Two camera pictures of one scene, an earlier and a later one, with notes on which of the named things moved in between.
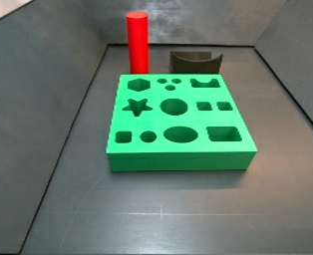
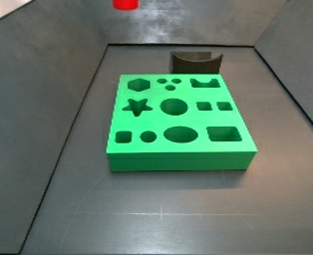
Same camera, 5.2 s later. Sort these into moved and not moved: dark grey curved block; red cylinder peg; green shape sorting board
Moved: red cylinder peg
Not moved: green shape sorting board; dark grey curved block
